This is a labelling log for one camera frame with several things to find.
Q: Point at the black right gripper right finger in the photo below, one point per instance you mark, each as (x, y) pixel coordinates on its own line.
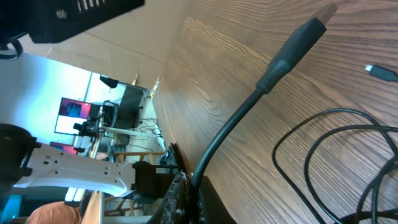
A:
(211, 209)

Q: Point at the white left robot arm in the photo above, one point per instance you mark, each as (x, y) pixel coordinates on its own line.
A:
(27, 163)

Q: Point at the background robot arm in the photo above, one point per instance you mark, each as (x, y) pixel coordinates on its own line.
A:
(104, 123)

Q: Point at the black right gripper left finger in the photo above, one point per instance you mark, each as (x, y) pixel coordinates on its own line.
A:
(173, 207)

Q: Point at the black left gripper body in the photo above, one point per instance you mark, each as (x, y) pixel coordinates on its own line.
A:
(53, 21)

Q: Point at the computer monitor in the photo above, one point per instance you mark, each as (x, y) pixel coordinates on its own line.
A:
(71, 112)

